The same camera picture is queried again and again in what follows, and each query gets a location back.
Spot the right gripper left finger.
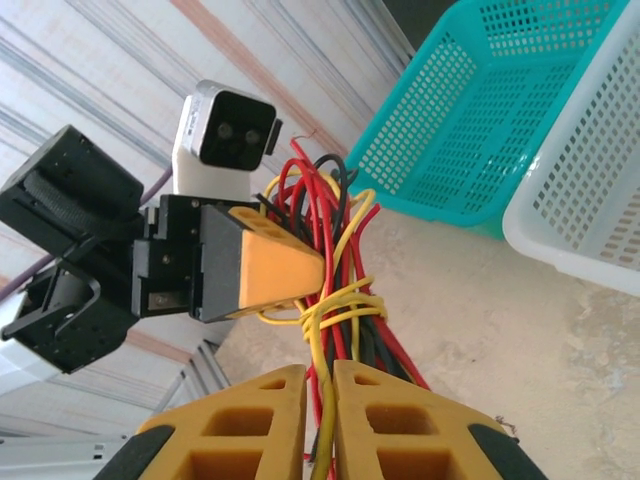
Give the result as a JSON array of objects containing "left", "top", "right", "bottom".
[{"left": 107, "top": 363, "right": 307, "bottom": 480}]

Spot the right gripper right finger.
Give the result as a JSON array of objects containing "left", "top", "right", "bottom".
[{"left": 333, "top": 359, "right": 551, "bottom": 480}]

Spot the thick yellow cable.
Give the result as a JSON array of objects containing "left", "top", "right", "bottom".
[{"left": 298, "top": 275, "right": 390, "bottom": 480}]

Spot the red cable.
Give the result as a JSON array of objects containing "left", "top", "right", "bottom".
[
  {"left": 277, "top": 135, "right": 361, "bottom": 351},
  {"left": 319, "top": 202, "right": 432, "bottom": 392}
]

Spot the thin yellow cable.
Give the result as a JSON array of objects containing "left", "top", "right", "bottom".
[{"left": 257, "top": 172, "right": 377, "bottom": 329}]

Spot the teal plastic basket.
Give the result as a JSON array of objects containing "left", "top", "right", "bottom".
[{"left": 344, "top": 0, "right": 632, "bottom": 241}]

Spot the white plastic basket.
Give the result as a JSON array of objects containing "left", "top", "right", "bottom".
[{"left": 501, "top": 0, "right": 640, "bottom": 301}]

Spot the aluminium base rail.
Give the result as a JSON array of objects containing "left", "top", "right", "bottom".
[{"left": 149, "top": 338, "right": 234, "bottom": 426}]

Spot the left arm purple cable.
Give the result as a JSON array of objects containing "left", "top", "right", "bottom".
[{"left": 0, "top": 169, "right": 174, "bottom": 301}]

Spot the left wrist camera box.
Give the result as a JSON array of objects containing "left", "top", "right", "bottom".
[{"left": 171, "top": 78, "right": 284, "bottom": 199}]

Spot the slotted white cable duct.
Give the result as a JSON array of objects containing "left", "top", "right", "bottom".
[{"left": 0, "top": 433, "right": 134, "bottom": 480}]

